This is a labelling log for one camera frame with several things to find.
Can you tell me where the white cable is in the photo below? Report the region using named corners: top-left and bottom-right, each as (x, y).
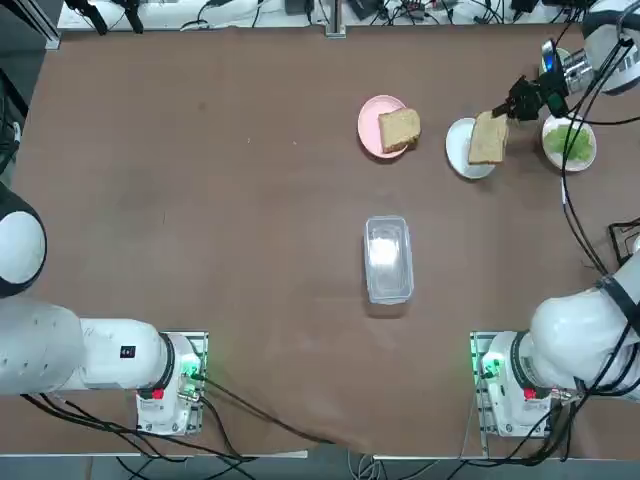
top-left (347, 449), bottom-right (384, 480)

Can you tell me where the black base cable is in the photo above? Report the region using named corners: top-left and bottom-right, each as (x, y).
top-left (197, 374), bottom-right (337, 447)
top-left (19, 392), bottom-right (256, 461)

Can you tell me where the white round plate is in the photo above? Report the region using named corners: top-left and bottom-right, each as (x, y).
top-left (445, 117), bottom-right (500, 180)
top-left (541, 113), bottom-right (597, 174)

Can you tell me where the black wire cup rack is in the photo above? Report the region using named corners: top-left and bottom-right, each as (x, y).
top-left (607, 218), bottom-right (640, 261)

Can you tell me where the black stand leg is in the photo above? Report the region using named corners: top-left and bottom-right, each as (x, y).
top-left (117, 0), bottom-right (145, 34)
top-left (64, 0), bottom-right (109, 36)

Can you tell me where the green lettuce leaf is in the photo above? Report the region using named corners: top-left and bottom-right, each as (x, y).
top-left (544, 127), bottom-right (595, 161)

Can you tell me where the aluminium frame post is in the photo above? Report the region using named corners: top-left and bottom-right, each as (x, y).
top-left (324, 0), bottom-right (347, 39)

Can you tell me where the pink round plate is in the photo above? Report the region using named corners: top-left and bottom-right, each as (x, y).
top-left (357, 94), bottom-right (416, 160)

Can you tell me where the clear plastic food container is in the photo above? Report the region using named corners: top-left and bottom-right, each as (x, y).
top-left (363, 214), bottom-right (415, 305)

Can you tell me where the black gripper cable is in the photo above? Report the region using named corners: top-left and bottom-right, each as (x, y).
top-left (559, 0), bottom-right (640, 281)

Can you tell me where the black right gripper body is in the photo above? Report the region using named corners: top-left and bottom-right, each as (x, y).
top-left (536, 73), bottom-right (571, 120)

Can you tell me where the brown bread slice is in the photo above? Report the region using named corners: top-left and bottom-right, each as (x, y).
top-left (468, 110), bottom-right (510, 165)
top-left (377, 108), bottom-right (422, 154)

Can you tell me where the aluminium corner rail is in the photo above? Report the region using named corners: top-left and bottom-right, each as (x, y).
top-left (29, 14), bottom-right (62, 50)

